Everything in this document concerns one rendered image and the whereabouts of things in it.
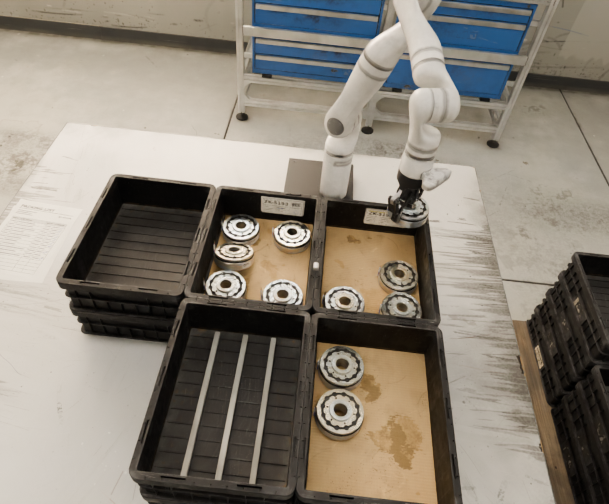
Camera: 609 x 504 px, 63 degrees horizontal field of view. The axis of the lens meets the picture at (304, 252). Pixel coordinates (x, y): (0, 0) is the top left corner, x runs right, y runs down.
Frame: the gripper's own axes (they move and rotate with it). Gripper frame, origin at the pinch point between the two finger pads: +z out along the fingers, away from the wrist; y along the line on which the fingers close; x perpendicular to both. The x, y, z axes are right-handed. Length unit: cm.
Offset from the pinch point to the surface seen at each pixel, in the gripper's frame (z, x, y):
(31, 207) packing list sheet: 30, -96, 63
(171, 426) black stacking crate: 17, 1, 72
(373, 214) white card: 10.4, -10.3, -3.5
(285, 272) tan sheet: 17.2, -14.7, 26.2
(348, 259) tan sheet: 17.2, -6.7, 9.5
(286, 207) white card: 11.5, -29.1, 13.0
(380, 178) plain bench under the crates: 30, -33, -39
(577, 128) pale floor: 100, -27, -267
